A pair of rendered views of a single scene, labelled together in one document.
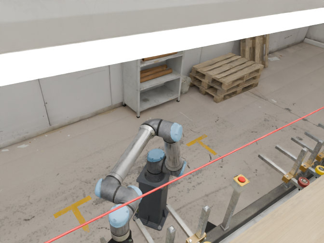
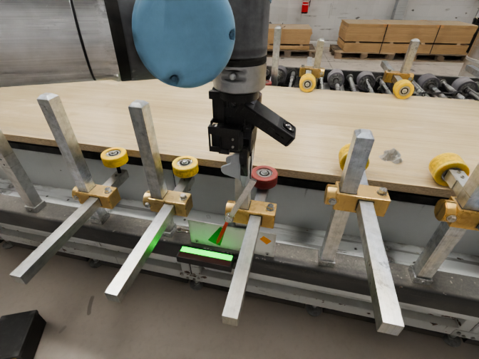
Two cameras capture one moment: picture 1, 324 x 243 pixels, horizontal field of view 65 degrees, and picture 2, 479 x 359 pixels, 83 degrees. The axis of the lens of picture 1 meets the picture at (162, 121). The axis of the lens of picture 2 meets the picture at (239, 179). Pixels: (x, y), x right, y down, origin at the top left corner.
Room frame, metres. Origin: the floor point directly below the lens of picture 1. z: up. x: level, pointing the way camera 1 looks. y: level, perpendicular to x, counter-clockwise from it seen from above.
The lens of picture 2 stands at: (0.98, 0.52, 1.36)
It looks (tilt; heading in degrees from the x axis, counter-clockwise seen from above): 37 degrees down; 229
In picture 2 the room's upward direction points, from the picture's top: straight up
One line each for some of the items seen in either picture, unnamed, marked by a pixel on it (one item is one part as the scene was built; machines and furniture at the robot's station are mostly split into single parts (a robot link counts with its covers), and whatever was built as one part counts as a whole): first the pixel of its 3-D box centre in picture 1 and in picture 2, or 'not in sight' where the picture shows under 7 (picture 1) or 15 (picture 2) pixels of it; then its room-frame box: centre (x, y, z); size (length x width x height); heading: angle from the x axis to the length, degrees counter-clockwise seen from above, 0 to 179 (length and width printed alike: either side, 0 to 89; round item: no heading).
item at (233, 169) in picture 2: not in sight; (234, 171); (0.68, 0.17, 1.04); 0.06 x 0.03 x 0.09; 126
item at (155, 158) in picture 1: (156, 160); not in sight; (1.60, 0.02, 0.79); 0.17 x 0.15 x 0.18; 71
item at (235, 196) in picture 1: (231, 209); (3, 154); (1.06, -0.51, 0.93); 0.05 x 0.04 x 0.45; 126
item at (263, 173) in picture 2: not in sight; (263, 186); (0.50, 0.08, 0.85); 0.08 x 0.08 x 0.11
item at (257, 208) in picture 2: not in sight; (251, 211); (0.59, 0.13, 0.85); 0.13 x 0.06 x 0.05; 126
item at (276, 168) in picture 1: (279, 170); not in sight; (1.53, -1.02, 0.84); 0.43 x 0.03 x 0.04; 36
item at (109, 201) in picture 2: (196, 239); (95, 195); (0.89, -0.28, 0.81); 0.13 x 0.06 x 0.05; 126
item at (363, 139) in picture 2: not in sight; (338, 216); (0.46, 0.31, 0.88); 0.03 x 0.03 x 0.48; 36
